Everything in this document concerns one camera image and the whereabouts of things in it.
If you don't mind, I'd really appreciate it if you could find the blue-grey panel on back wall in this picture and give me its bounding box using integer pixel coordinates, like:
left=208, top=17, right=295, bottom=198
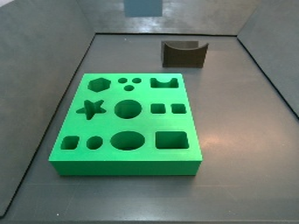
left=124, top=0, right=163, bottom=18

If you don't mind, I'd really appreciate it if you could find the dark grey notched rectangle block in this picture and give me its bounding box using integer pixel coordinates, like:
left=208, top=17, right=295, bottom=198
left=162, top=40, right=210, bottom=68

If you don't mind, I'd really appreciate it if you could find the green shape sorting block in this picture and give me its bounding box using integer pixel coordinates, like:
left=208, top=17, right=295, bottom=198
left=49, top=73, right=202, bottom=176

